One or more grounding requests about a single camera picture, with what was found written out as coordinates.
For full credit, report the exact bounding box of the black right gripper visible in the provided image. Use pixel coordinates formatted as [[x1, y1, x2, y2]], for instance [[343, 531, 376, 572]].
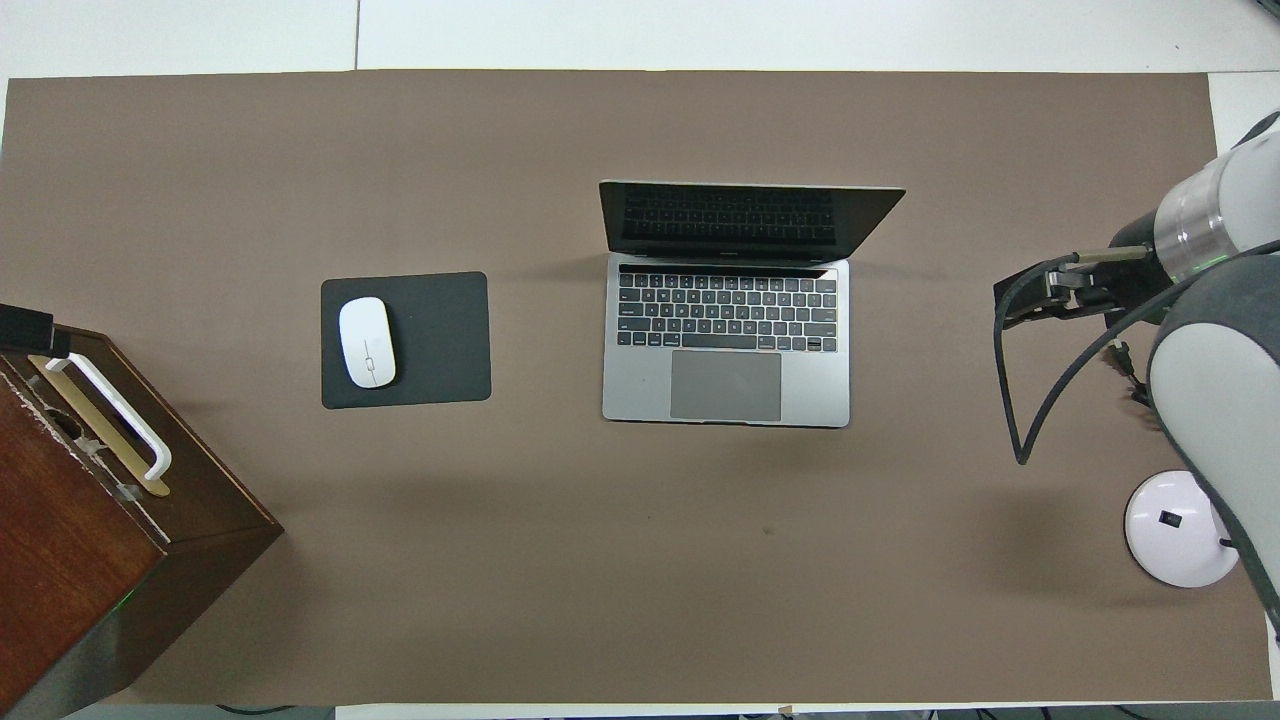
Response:
[[998, 213, 1169, 331]]

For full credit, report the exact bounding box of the silver grey laptop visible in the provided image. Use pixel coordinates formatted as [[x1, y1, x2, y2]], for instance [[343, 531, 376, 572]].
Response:
[[598, 180, 907, 429]]

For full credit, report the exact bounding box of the dark brown wooden box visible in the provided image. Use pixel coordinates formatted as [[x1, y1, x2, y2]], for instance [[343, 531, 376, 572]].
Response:
[[0, 325, 285, 716]]

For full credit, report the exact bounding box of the white desk lamp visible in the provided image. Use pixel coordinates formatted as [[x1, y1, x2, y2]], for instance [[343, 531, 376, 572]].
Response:
[[1124, 470, 1241, 589]]

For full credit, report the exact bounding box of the white computer mouse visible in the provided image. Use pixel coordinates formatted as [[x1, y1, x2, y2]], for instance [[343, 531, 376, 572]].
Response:
[[338, 297, 397, 390]]

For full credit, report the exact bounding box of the black mouse pad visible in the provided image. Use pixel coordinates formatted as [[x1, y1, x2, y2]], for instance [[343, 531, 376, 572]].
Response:
[[320, 271, 493, 410]]

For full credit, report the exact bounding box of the brown table mat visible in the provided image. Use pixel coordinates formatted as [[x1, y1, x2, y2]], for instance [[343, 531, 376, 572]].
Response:
[[0, 69, 1273, 706]]

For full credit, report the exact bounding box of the gold box handle plate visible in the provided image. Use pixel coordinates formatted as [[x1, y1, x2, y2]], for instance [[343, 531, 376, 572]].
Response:
[[28, 353, 171, 498]]

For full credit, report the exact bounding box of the black lamp power cable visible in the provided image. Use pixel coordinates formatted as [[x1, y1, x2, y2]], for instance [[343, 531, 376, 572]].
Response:
[[1100, 340, 1153, 407]]

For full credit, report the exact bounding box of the white box handle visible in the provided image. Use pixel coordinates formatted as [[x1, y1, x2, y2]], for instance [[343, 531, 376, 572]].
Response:
[[45, 352, 173, 482]]

